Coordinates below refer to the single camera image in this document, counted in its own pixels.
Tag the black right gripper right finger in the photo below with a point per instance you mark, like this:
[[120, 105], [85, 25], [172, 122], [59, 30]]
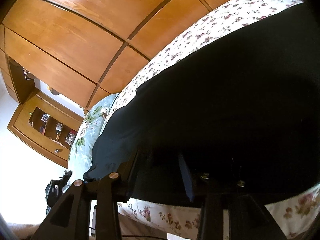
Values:
[[228, 204]]

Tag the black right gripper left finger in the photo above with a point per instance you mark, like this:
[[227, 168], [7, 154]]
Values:
[[69, 217]]

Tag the black pants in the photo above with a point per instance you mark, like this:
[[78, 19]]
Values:
[[212, 109]]

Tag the light blue floral pillow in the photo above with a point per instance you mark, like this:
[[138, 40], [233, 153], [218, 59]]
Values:
[[80, 156]]

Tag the floral white bedspread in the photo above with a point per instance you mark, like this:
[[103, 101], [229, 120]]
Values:
[[200, 35]]

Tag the wooden shelf cabinet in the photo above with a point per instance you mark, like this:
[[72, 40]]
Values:
[[46, 126]]

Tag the wooden wardrobe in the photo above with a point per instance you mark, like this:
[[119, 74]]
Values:
[[87, 49]]

